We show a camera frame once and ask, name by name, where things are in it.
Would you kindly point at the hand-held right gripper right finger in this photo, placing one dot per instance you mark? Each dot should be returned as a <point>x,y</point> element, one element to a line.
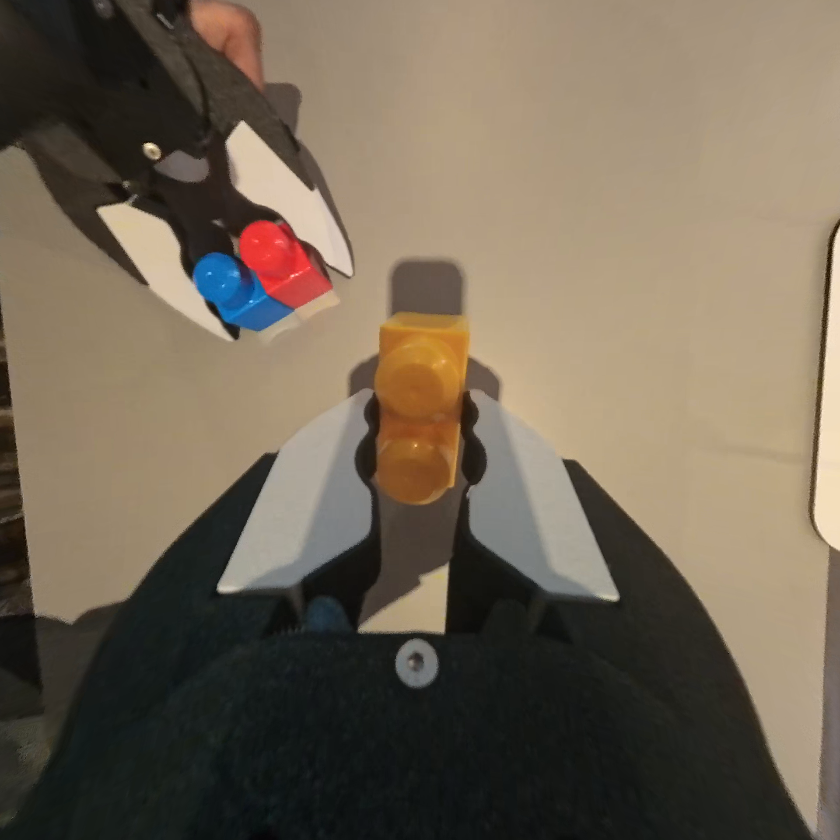
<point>538,525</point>

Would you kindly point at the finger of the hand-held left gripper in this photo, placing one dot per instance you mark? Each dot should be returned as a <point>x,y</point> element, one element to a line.
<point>151,243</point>
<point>282,177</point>

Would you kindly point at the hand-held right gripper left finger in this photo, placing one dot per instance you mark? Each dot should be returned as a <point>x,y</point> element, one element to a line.
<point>295,525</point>

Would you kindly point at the red mega block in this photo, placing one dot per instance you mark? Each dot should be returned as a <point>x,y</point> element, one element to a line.
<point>289,275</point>

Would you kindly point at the blue mega block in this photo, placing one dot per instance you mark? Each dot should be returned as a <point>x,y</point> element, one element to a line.
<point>246,305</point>

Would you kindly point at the yellow two-stud mega block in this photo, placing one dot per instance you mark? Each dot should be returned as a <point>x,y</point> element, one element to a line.
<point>420,387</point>

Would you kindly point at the person's left hand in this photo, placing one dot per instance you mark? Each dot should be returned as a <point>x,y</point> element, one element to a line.
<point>236,29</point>

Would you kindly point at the white document stand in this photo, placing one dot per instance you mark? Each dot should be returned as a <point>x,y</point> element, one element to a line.
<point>828,394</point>

